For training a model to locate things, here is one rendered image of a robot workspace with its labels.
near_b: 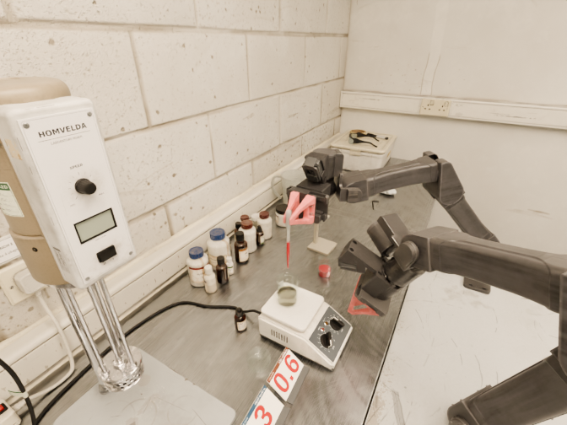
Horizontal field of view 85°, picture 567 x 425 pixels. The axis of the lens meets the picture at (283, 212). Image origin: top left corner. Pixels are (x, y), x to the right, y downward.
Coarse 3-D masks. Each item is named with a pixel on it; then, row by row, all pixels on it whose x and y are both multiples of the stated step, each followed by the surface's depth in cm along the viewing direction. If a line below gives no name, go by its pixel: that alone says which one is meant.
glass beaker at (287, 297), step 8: (280, 272) 75; (288, 272) 75; (280, 280) 75; (288, 280) 76; (296, 280) 74; (280, 288) 72; (288, 288) 71; (296, 288) 73; (280, 296) 73; (288, 296) 72; (296, 296) 74; (280, 304) 75; (288, 304) 74
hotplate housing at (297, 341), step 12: (324, 312) 76; (264, 324) 74; (276, 324) 73; (312, 324) 73; (264, 336) 77; (276, 336) 74; (288, 336) 72; (300, 336) 70; (348, 336) 76; (300, 348) 71; (312, 348) 69; (312, 360) 71; (324, 360) 68; (336, 360) 69
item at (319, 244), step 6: (318, 228) 110; (318, 240) 114; (324, 240) 114; (312, 246) 110; (318, 246) 110; (324, 246) 110; (330, 246) 110; (318, 252) 108; (324, 252) 107; (330, 252) 108
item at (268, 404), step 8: (264, 392) 62; (264, 400) 61; (272, 400) 62; (256, 408) 59; (264, 408) 60; (272, 408) 61; (256, 416) 59; (264, 416) 59; (272, 416) 60; (248, 424) 57; (256, 424) 58; (264, 424) 59
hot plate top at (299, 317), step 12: (300, 288) 80; (276, 300) 77; (300, 300) 77; (312, 300) 77; (264, 312) 73; (276, 312) 73; (288, 312) 73; (300, 312) 73; (312, 312) 73; (288, 324) 70; (300, 324) 70
